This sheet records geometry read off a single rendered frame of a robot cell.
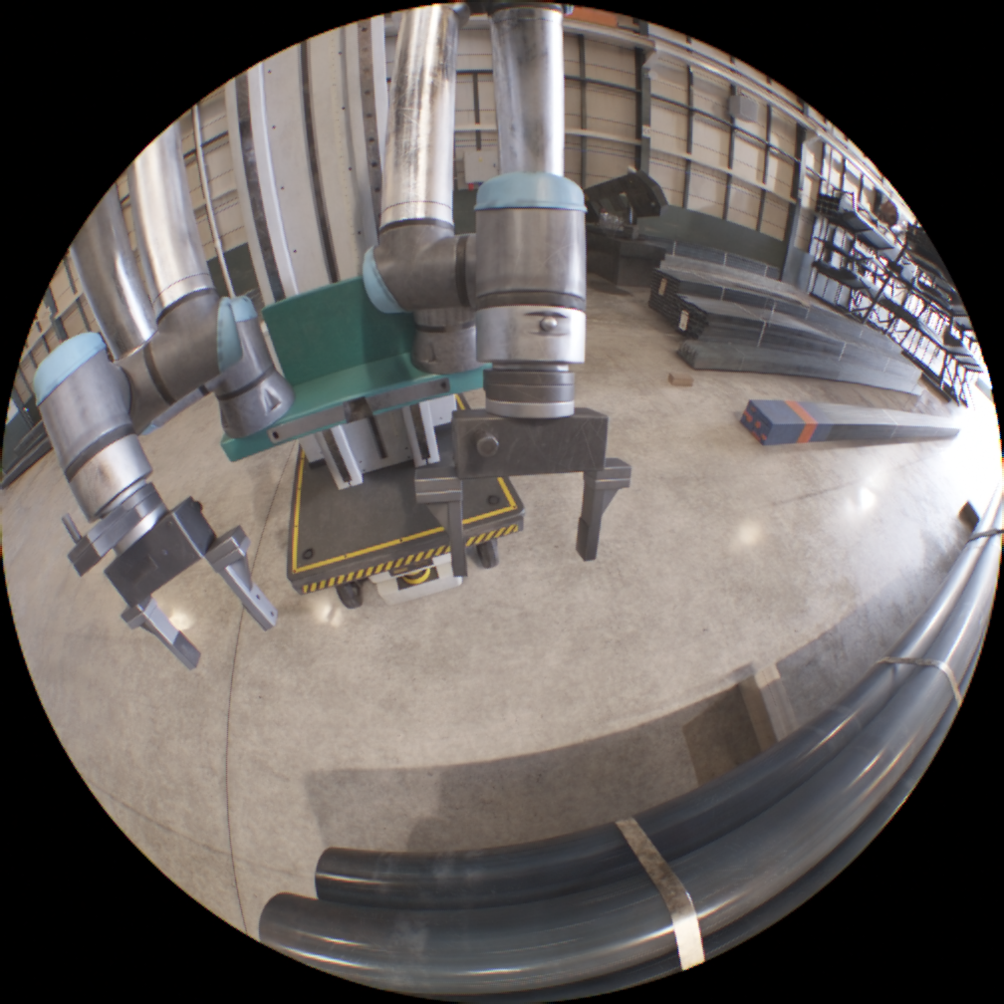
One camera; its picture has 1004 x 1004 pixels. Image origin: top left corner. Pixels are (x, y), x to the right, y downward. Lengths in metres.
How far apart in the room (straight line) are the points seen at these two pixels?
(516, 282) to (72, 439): 0.39
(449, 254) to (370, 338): 0.50
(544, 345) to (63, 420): 0.41
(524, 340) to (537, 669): 0.96
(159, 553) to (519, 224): 0.40
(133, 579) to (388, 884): 0.58
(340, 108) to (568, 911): 1.44
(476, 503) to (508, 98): 0.94
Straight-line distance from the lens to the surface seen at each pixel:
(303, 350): 0.88
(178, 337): 0.48
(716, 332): 3.09
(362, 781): 1.14
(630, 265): 5.18
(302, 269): 0.93
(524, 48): 0.67
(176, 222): 0.54
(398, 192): 0.45
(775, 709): 1.23
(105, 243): 0.74
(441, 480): 0.29
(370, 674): 1.17
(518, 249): 0.27
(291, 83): 1.01
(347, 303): 0.85
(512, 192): 0.29
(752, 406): 2.28
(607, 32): 10.49
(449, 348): 0.73
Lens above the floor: 1.05
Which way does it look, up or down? 48 degrees down
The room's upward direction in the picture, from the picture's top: 3 degrees counter-clockwise
